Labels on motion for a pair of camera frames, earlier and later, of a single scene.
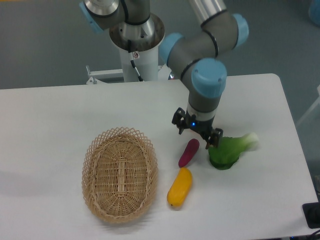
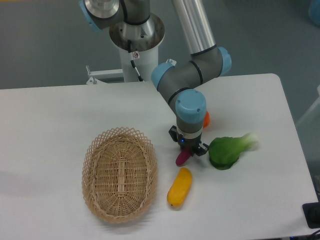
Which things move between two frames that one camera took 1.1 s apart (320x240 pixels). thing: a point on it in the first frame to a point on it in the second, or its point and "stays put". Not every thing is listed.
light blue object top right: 314,11 stays put
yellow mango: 180,188 stays put
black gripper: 204,127 to 192,144
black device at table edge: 312,213 stays put
